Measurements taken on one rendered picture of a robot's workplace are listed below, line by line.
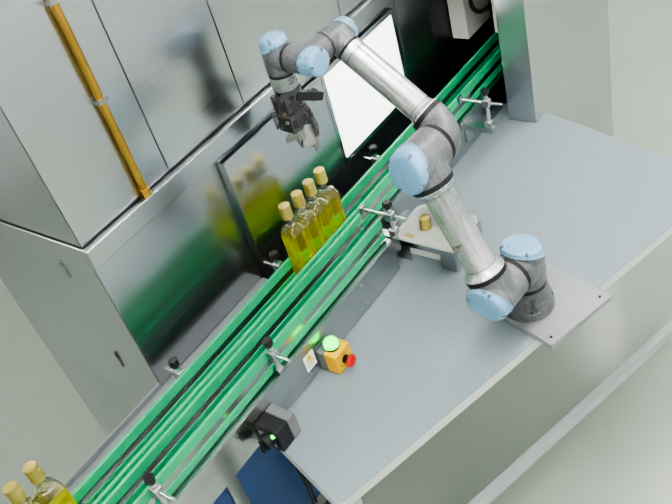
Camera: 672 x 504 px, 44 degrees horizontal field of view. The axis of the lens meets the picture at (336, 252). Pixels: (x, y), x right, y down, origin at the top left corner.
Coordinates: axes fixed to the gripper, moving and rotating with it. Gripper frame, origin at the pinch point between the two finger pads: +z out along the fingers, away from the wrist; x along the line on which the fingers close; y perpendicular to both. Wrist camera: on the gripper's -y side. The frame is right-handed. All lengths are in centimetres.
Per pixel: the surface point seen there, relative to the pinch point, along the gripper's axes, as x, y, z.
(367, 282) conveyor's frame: 16.2, 8.2, 41.4
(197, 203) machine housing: -12.6, 34.5, -0.1
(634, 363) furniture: 74, -47, 105
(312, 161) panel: -12.8, -9.7, 16.1
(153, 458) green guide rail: 13, 90, 32
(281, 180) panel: -11.7, 5.1, 12.7
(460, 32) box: -19, -104, 22
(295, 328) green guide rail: 17, 39, 32
